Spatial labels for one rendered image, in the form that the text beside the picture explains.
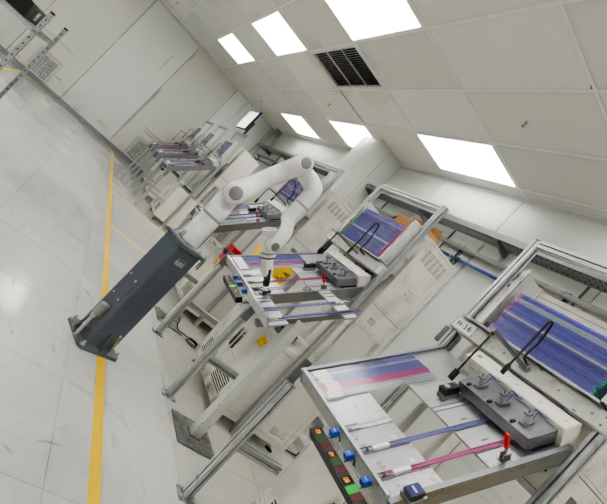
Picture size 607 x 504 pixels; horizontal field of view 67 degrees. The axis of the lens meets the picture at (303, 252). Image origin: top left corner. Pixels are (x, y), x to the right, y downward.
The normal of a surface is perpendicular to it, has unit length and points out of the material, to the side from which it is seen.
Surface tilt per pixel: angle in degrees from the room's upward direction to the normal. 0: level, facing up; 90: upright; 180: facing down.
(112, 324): 90
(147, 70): 90
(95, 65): 90
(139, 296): 90
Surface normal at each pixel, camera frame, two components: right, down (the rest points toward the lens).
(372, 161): 0.36, 0.32
